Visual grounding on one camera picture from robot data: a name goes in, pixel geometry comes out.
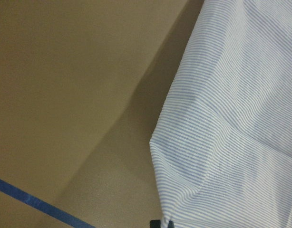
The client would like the light blue striped shirt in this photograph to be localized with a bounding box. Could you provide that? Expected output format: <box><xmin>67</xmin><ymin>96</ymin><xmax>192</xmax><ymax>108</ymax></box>
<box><xmin>150</xmin><ymin>0</ymin><xmax>292</xmax><ymax>228</ymax></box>

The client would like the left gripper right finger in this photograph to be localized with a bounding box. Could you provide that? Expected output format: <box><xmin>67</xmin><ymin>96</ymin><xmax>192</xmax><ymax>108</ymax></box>
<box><xmin>167</xmin><ymin>220</ymin><xmax>174</xmax><ymax>228</ymax></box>

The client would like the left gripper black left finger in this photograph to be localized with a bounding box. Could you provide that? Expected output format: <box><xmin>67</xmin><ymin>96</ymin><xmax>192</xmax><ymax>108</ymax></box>
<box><xmin>149</xmin><ymin>220</ymin><xmax>161</xmax><ymax>228</ymax></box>

